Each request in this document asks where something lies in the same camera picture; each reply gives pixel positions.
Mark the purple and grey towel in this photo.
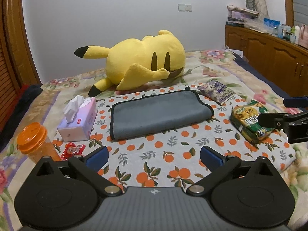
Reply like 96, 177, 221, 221
110, 87, 214, 140

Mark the small red snack packet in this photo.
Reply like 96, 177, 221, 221
61, 142, 86, 161

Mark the wooden sideboard cabinet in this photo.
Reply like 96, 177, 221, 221
225, 25, 307, 96

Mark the green yellow chip bag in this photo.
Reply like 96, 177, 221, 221
230, 100, 274, 144

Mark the orange print white cloth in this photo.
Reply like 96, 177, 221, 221
52, 89, 295, 189

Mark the pink tissue box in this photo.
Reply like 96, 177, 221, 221
57, 95, 98, 142

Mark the pink bag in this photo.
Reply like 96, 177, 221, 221
298, 24, 308, 49

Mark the orange lidded plastic bottle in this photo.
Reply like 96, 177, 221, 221
17, 122, 61, 163

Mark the white lotion bottle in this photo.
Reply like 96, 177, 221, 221
294, 25, 301, 45

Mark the dark blue bed sheet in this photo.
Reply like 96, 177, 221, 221
234, 58, 289, 98

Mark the floral bed blanket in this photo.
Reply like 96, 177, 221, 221
1, 49, 307, 230

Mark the purple snack bag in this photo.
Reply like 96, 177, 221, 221
197, 80, 234, 105

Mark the white paper card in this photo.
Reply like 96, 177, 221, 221
225, 45, 244, 59

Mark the blue picture box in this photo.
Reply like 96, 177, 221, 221
263, 18, 280, 35

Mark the stack of papers and books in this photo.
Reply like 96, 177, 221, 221
226, 5, 266, 32

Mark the wooden slatted headboard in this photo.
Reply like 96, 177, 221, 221
0, 35, 20, 131

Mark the small grey desk fan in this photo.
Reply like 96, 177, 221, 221
245, 0, 256, 11

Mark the yellow Pikachu plush toy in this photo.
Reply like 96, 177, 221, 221
74, 30, 186, 97

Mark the white wall switch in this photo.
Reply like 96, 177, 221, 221
177, 4, 192, 12

